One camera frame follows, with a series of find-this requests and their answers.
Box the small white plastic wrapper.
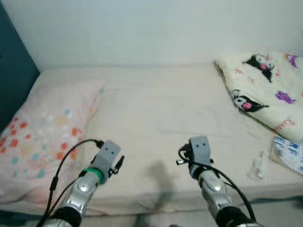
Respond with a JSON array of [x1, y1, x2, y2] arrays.
[[250, 150, 270, 180]]

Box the white book with blue letters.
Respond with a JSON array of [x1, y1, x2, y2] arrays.
[[272, 136, 303, 175]]

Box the cream cartoon print blanket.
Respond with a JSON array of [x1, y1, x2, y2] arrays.
[[214, 51, 303, 145]]

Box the beige sheeted mattress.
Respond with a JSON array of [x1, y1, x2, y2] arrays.
[[0, 64, 303, 216]]

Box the pink dotted pillow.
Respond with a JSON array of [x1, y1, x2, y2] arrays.
[[0, 79, 106, 199]]

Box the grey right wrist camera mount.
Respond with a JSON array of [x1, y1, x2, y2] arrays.
[[188, 137, 213, 167]]

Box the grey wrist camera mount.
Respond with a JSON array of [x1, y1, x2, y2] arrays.
[[90, 140, 122, 178], [188, 137, 213, 167]]

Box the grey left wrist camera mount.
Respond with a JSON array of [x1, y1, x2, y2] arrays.
[[90, 140, 122, 178]]

